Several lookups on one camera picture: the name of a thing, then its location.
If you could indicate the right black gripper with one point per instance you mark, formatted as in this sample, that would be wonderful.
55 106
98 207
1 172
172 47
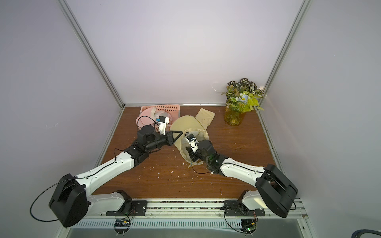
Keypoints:
198 149

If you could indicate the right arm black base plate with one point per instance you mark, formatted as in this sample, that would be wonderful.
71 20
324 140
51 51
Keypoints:
236 208

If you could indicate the pink perforated plastic basket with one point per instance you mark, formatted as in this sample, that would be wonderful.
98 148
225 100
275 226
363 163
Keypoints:
172 109

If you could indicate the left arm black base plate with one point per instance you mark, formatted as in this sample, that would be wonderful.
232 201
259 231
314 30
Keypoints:
131 209

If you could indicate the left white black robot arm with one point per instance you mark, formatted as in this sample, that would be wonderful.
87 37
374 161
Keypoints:
74 198

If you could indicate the pink baseball cap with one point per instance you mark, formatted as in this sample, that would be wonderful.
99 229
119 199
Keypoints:
148 116

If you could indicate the aluminium front rail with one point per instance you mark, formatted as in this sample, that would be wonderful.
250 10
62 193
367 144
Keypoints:
189 208

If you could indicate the beige baseball cap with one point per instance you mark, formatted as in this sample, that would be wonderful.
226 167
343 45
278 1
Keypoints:
190 125

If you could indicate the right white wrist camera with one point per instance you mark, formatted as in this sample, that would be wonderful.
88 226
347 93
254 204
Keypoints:
192 142

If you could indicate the left circuit board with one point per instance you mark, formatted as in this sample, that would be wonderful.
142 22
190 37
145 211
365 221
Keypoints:
121 226

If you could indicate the potted plant in yellow vase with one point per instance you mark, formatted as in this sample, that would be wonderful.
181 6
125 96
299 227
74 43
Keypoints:
241 97

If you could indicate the circuit board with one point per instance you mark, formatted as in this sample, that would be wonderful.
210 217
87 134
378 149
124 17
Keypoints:
248 226
121 226

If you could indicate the right circuit board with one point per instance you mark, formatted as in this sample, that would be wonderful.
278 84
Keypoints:
248 226

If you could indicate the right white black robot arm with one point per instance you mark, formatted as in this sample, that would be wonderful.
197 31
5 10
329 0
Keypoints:
274 190

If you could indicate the cream work glove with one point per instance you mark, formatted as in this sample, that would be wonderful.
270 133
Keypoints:
205 117

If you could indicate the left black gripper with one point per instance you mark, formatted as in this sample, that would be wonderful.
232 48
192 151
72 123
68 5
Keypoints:
168 139

